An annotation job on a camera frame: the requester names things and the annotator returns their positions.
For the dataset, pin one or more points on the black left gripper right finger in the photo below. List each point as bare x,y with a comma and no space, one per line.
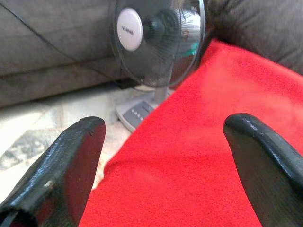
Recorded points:
270,170

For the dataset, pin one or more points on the grey table fan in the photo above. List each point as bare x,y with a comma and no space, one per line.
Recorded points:
130,29

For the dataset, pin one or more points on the dark grey fabric sofa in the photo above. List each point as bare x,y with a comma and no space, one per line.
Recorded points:
47,54

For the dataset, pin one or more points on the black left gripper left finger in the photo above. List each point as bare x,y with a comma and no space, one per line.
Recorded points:
59,170

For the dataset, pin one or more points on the red pillow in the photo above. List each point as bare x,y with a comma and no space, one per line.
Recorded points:
189,153

